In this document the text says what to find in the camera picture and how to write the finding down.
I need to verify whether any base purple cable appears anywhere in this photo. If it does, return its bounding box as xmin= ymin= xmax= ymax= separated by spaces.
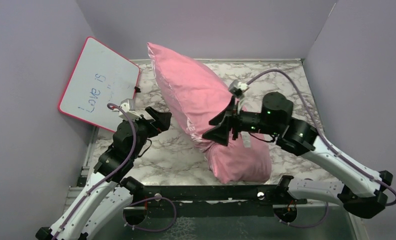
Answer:
xmin=122 ymin=194 xmax=178 ymax=233
xmin=272 ymin=202 xmax=329 ymax=229

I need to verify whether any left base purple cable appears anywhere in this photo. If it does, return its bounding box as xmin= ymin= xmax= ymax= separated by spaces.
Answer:
xmin=122 ymin=194 xmax=178 ymax=233

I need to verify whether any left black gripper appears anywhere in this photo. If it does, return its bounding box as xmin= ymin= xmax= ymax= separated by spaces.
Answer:
xmin=124 ymin=106 xmax=172 ymax=160

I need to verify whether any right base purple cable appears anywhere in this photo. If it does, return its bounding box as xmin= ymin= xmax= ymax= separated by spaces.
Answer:
xmin=272 ymin=202 xmax=329 ymax=229

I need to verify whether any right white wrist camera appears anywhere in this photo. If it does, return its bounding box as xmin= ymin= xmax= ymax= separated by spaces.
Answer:
xmin=228 ymin=80 xmax=249 ymax=99

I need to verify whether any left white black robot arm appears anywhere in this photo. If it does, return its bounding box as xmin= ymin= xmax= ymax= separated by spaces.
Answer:
xmin=35 ymin=103 xmax=172 ymax=240

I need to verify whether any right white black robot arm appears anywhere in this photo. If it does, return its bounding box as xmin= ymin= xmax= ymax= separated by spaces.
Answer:
xmin=203 ymin=92 xmax=393 ymax=219

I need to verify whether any pink floral pillowcase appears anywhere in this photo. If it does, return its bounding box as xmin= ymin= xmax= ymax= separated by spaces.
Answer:
xmin=147 ymin=42 xmax=272 ymax=184

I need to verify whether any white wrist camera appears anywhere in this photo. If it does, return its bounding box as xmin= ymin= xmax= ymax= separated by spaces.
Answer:
xmin=228 ymin=80 xmax=249 ymax=99
xmin=112 ymin=98 xmax=141 ymax=122

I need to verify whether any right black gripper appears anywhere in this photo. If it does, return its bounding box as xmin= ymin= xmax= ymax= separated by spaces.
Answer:
xmin=202 ymin=95 xmax=280 ymax=146

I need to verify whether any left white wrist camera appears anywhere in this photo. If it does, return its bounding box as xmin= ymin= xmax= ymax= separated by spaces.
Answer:
xmin=112 ymin=98 xmax=141 ymax=122

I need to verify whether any pink framed whiteboard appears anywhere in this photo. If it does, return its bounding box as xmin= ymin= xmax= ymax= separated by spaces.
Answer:
xmin=58 ymin=36 xmax=141 ymax=132

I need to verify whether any black mounting rail base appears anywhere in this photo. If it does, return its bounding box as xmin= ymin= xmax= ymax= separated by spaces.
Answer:
xmin=121 ymin=177 xmax=308 ymax=225

